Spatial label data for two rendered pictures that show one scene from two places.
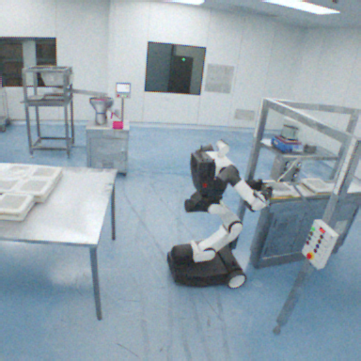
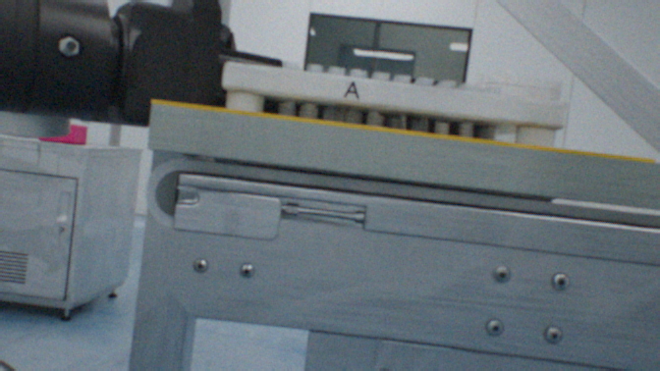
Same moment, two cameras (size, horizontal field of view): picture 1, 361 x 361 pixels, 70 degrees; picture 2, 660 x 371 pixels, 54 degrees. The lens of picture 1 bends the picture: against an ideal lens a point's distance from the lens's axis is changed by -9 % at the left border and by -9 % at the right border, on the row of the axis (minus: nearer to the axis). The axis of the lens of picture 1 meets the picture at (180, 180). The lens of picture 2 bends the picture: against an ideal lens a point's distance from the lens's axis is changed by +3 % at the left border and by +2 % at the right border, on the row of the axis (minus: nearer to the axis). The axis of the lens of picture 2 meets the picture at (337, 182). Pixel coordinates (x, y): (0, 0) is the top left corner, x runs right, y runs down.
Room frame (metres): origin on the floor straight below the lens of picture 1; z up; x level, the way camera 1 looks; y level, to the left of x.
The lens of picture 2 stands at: (1.67, -1.03, 0.88)
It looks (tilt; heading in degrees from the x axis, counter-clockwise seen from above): 3 degrees down; 19
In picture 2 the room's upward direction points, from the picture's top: 7 degrees clockwise
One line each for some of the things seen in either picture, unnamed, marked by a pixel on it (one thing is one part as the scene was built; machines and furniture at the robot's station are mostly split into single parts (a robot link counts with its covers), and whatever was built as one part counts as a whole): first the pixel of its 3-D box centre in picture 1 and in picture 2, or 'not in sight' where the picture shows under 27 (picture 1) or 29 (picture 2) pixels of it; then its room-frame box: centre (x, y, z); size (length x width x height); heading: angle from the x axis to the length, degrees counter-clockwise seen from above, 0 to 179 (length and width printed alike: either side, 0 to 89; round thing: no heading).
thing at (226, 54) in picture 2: not in sight; (243, 55); (2.12, -0.78, 0.94); 0.06 x 0.03 x 0.02; 141
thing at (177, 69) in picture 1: (175, 69); (381, 89); (6.89, 0.43, 1.43); 1.38 x 0.01 x 1.16; 104
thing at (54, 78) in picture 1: (64, 115); not in sight; (4.41, 2.06, 0.75); 1.43 x 1.06 x 1.50; 104
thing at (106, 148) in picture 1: (108, 147); (44, 220); (4.07, 1.19, 0.38); 0.63 x 0.57 x 0.76; 104
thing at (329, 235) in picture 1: (320, 243); not in sight; (1.33, -0.90, 1.00); 0.17 x 0.06 x 0.26; 19
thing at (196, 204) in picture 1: (202, 201); not in sight; (2.00, -0.20, 0.81); 0.28 x 0.13 x 0.18; 109
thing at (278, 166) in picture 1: (286, 168); not in sight; (2.08, -0.85, 1.17); 0.22 x 0.11 x 0.20; 109
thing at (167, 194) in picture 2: not in sight; (215, 184); (2.17, -0.74, 0.83); 0.27 x 0.03 x 0.03; 19
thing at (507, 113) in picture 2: (277, 187); (382, 107); (2.22, -0.88, 0.92); 0.25 x 0.24 x 0.02; 19
